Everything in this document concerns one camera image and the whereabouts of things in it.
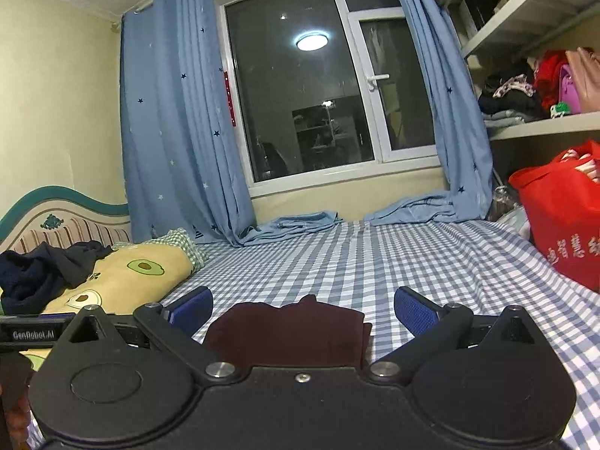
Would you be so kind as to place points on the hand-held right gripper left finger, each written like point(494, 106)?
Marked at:
point(190, 311)

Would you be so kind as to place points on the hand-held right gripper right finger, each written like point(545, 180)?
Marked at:
point(417, 311)

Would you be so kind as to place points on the maroon printed sweatshirt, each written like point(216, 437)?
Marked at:
point(281, 333)

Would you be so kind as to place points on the pile of dark clothes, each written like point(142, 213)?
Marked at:
point(28, 276)

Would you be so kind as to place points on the grey folded clothes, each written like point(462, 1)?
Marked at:
point(504, 118)

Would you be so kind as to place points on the black and floral clothes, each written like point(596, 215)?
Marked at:
point(520, 101)

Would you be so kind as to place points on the person's left hand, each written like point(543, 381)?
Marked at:
point(18, 415)

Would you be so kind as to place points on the blue white checked bed sheet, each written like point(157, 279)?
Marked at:
point(422, 262)

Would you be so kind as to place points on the green checked pillow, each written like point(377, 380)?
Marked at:
point(187, 243)

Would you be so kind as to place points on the yellow avocado print quilt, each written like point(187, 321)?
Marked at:
point(122, 286)

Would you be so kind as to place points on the striped teal-edged headboard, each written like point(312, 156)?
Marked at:
point(61, 225)

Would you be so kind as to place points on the white plastic bag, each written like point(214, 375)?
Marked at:
point(515, 225)

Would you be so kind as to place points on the clear plastic item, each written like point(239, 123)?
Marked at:
point(505, 201)

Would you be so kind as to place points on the red fabric bag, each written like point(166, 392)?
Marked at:
point(558, 215)

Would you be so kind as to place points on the blue star curtain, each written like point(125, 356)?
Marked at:
point(178, 126)
point(450, 103)

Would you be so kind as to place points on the red window sticker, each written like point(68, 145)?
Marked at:
point(229, 98)

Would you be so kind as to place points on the white shelf unit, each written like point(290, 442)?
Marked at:
point(539, 129)

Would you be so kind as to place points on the red white striped cloth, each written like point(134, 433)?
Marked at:
point(586, 164)

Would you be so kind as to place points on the white framed window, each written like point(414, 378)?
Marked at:
point(290, 103)

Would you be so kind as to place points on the small green toy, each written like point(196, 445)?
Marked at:
point(560, 110)

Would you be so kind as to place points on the purple bag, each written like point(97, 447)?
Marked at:
point(569, 93)

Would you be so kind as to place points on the pink handbag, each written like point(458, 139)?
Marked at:
point(586, 79)

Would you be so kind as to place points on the dark books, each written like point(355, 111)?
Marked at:
point(480, 11)

